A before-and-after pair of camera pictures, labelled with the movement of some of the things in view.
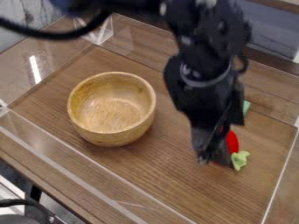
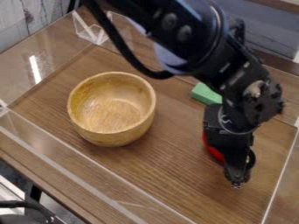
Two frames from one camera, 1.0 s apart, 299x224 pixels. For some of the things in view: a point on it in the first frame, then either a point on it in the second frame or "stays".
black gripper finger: x=236 y=118 to x=250 y=161
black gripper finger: x=208 y=150 to x=236 y=172
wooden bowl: x=111 y=106 stays
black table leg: x=35 y=193 stays
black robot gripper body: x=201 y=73 to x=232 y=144
